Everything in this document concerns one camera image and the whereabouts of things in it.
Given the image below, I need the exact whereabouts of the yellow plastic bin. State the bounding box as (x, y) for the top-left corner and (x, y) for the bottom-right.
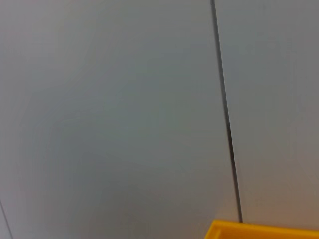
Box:
(204, 219), (319, 239)

